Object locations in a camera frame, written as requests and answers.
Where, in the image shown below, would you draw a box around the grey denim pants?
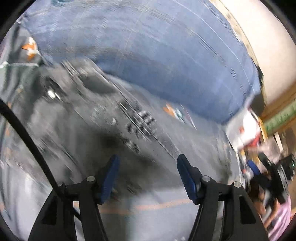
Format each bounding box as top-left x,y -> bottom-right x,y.
6,59 -> 240,202

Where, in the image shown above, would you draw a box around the person hand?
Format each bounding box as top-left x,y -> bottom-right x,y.
247,179 -> 266,218

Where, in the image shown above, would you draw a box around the white paper shopping bag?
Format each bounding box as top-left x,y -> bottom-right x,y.
224,108 -> 261,151

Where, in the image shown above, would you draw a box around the grey patterned bed sheet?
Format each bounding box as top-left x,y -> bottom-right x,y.
0,22 -> 246,241

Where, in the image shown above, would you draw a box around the blue plaid pillow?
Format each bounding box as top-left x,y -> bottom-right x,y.
23,1 -> 261,123

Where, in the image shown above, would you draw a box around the black cable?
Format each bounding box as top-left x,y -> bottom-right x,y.
0,99 -> 82,223

